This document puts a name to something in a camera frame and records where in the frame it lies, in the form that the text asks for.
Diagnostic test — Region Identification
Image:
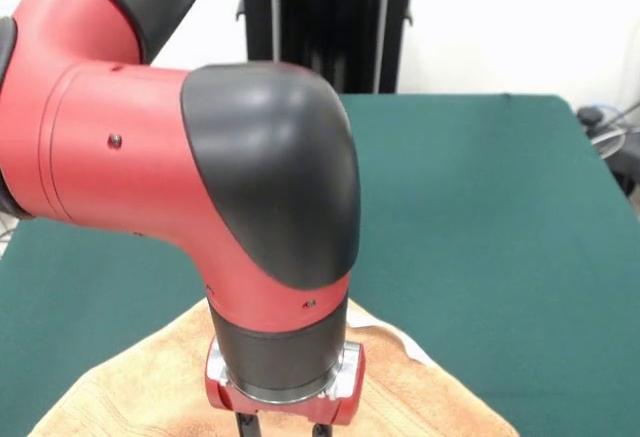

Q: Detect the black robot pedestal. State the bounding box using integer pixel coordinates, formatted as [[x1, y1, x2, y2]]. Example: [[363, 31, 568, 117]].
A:
[[234, 0, 436, 95]]

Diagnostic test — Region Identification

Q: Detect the tan terry towel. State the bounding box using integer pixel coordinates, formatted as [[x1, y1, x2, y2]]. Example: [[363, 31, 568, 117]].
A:
[[27, 296, 519, 437]]

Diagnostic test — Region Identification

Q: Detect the dark green table cloth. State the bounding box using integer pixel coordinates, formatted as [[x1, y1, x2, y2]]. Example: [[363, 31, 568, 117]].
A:
[[0, 93, 640, 437]]

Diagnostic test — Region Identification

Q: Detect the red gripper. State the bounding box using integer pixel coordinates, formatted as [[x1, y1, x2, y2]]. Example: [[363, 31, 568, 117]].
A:
[[203, 345, 367, 437]]

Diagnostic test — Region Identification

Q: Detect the black equipment with hoses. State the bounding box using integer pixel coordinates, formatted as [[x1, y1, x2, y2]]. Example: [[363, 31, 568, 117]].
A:
[[576, 103, 640, 198]]

